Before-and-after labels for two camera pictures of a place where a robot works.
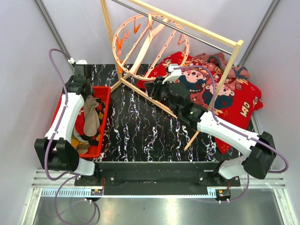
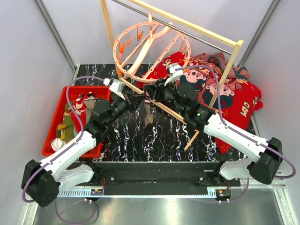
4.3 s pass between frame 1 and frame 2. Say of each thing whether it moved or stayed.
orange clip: moved
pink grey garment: stayed
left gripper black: moved
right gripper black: stayed
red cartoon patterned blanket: stayed
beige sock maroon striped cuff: moved
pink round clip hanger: moved
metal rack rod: stayed
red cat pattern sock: stayed
